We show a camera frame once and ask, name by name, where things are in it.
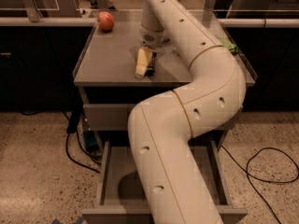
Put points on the grey drawer cabinet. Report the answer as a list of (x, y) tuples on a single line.
[(105, 74)]

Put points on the grey top drawer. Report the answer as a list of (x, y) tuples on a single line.
[(106, 117)]

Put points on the open grey middle drawer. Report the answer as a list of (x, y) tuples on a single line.
[(120, 198)]

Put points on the red apple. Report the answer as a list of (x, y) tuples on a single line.
[(105, 21)]

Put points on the green chip bag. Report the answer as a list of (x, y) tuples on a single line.
[(233, 48)]

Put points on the black rxbar chocolate bar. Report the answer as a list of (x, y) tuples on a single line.
[(151, 67)]

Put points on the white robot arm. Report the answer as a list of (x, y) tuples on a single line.
[(175, 188)]

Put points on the long grey counter rail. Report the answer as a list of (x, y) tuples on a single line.
[(230, 23)]

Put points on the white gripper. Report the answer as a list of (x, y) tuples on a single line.
[(151, 38)]

